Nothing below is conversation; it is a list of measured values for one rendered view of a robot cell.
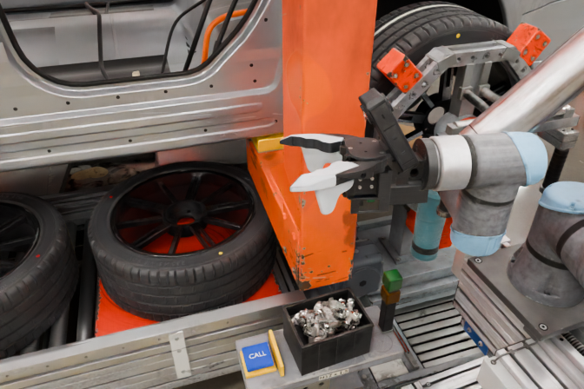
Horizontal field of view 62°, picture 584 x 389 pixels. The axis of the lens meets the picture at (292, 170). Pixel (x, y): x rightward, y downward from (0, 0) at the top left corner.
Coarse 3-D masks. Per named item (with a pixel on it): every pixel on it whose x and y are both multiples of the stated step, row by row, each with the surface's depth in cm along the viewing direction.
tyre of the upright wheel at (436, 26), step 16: (384, 16) 151; (416, 16) 144; (432, 16) 141; (448, 16) 139; (464, 16) 138; (480, 16) 141; (384, 32) 145; (400, 32) 140; (416, 32) 136; (432, 32) 135; (448, 32) 136; (464, 32) 138; (480, 32) 139; (496, 32) 141; (512, 32) 144; (384, 48) 140; (400, 48) 136; (416, 48) 136; (432, 48) 137; (384, 80) 138; (368, 128) 146
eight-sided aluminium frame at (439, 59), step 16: (448, 48) 134; (464, 48) 136; (480, 48) 134; (496, 48) 134; (512, 48) 135; (432, 64) 132; (448, 64) 132; (464, 64) 134; (512, 64) 138; (432, 80) 133; (400, 96) 134; (416, 96) 134; (400, 112) 135; (416, 208) 158
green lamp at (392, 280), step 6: (390, 270) 127; (396, 270) 127; (384, 276) 126; (390, 276) 125; (396, 276) 125; (384, 282) 127; (390, 282) 124; (396, 282) 124; (390, 288) 125; (396, 288) 126
